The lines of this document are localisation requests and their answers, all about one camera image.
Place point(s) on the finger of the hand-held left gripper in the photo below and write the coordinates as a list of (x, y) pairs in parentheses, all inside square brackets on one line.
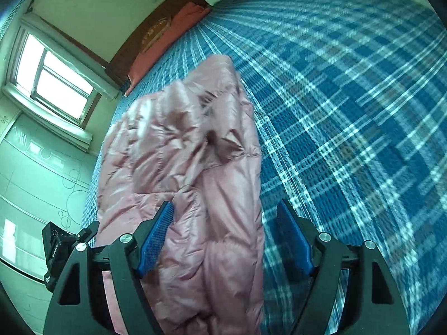
[(88, 233)]

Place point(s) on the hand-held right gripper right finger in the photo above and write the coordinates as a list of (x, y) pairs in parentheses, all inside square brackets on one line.
[(293, 237)]

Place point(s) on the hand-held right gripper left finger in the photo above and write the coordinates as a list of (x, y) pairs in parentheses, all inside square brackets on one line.
[(155, 240)]

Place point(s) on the pink down jacket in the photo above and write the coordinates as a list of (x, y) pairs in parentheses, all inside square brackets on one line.
[(174, 139)]

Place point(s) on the glass door wardrobe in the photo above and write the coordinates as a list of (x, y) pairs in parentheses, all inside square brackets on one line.
[(35, 181)]

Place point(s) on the bed with blue plaid sheet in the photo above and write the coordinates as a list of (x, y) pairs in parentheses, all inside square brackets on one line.
[(331, 111)]

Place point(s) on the bright window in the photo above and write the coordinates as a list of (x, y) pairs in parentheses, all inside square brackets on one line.
[(59, 83)]

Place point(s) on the dark wooden headboard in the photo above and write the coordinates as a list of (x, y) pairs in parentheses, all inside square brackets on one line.
[(117, 68)]

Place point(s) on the salmon pillow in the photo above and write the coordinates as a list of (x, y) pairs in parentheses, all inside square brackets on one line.
[(167, 42)]

